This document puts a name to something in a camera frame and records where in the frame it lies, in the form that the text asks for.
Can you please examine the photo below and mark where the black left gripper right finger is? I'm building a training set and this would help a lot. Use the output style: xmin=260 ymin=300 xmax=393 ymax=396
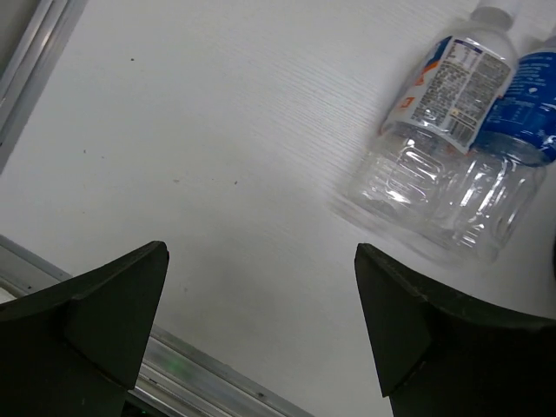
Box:
xmin=354 ymin=243 xmax=555 ymax=416

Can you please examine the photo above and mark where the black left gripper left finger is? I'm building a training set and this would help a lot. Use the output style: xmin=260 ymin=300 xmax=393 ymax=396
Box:
xmin=1 ymin=241 xmax=169 ymax=416

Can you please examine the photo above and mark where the clear bottle white orange label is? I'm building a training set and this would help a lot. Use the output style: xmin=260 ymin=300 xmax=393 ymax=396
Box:
xmin=334 ymin=1 xmax=520 ymax=250

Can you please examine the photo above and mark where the clear bottle blue label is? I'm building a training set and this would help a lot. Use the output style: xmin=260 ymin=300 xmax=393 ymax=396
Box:
xmin=427 ymin=34 xmax=555 ymax=261

